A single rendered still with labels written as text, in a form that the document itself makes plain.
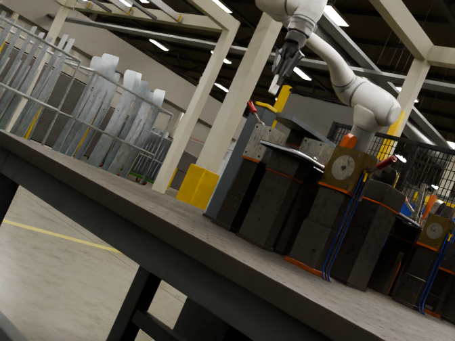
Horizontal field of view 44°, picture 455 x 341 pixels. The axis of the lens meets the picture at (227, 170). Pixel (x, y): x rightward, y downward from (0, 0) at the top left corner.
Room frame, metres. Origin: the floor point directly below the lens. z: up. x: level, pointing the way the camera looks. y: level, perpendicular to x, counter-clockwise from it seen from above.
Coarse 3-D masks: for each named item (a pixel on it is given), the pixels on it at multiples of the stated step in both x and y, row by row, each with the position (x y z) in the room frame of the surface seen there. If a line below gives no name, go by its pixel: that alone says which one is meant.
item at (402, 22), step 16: (384, 0) 5.74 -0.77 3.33; (400, 0) 5.94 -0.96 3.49; (384, 16) 6.01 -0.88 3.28; (400, 16) 6.04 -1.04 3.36; (400, 32) 6.24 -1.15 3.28; (416, 32) 6.36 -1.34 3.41; (416, 48) 6.47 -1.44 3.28; (432, 48) 6.68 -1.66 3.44; (448, 48) 6.54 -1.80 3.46; (432, 64) 6.74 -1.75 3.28; (448, 64) 6.53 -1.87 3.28
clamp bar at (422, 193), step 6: (420, 186) 2.55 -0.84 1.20; (426, 186) 2.57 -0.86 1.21; (432, 186) 2.54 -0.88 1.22; (420, 192) 2.55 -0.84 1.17; (426, 192) 2.56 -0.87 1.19; (420, 198) 2.54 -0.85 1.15; (420, 204) 2.53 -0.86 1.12; (414, 210) 2.54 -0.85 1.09; (420, 210) 2.55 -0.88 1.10; (420, 216) 2.55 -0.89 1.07
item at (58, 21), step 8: (64, 8) 12.77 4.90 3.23; (56, 16) 12.83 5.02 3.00; (64, 16) 12.83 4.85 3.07; (56, 24) 12.76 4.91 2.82; (48, 32) 12.84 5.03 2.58; (56, 32) 12.82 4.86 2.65; (48, 48) 12.81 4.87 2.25; (40, 64) 12.80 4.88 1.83; (40, 72) 12.86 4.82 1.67; (32, 88) 12.86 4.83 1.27; (24, 104) 12.85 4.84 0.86; (16, 112) 12.78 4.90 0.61; (8, 128) 12.77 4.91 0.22
